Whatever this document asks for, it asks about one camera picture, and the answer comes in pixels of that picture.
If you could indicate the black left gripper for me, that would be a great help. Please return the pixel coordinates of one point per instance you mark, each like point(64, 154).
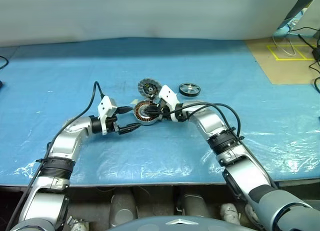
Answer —
point(111, 122)

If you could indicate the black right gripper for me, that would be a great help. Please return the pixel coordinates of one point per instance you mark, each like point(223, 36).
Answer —
point(165, 113)

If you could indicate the silver motor housing copper windings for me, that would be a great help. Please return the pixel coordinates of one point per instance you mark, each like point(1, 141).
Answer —
point(138, 116)

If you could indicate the silver round motor lid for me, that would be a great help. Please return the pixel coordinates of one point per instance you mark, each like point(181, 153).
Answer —
point(143, 84)

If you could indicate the black spoked rotor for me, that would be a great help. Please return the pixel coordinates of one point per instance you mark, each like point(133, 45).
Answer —
point(183, 91)

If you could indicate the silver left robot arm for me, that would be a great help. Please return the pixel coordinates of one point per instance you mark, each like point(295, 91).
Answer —
point(65, 141)

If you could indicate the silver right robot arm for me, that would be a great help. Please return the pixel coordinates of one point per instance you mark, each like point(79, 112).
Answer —
point(212, 121)

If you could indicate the blue plastic table cover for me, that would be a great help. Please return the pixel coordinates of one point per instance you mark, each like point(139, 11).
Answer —
point(175, 153)

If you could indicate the grey rounded shape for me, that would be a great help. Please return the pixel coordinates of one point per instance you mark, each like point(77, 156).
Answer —
point(196, 204)
point(122, 208)

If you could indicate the white backdrop cloth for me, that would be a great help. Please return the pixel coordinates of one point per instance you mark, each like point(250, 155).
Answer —
point(125, 13)

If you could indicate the grey robot torso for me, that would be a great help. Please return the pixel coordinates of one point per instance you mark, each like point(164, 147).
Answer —
point(175, 224)

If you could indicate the brown cardboard sheet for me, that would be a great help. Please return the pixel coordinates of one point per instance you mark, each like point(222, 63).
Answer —
point(275, 71)

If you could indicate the black power adapter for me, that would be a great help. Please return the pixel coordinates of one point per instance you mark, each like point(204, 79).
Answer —
point(316, 53)

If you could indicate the black stand leg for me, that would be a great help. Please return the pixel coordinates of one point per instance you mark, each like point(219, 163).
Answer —
point(296, 8)

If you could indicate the white panel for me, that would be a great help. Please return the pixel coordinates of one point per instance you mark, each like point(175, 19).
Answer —
point(311, 16)

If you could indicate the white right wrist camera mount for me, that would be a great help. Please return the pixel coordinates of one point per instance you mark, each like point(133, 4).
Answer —
point(168, 94)

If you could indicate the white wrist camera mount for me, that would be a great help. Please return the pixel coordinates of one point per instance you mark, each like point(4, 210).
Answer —
point(105, 104)
point(168, 94)

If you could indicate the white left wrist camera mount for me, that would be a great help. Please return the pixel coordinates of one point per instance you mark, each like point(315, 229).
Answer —
point(105, 104)

